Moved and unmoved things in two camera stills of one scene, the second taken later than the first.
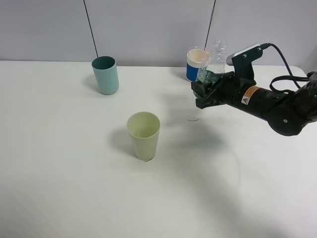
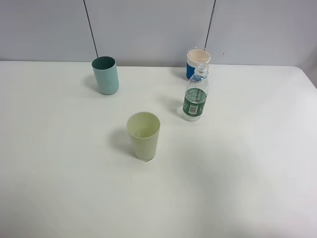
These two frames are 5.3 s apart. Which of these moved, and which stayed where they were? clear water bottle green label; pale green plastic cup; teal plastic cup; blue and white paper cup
Moved: clear water bottle green label
Stayed: teal plastic cup; pale green plastic cup; blue and white paper cup
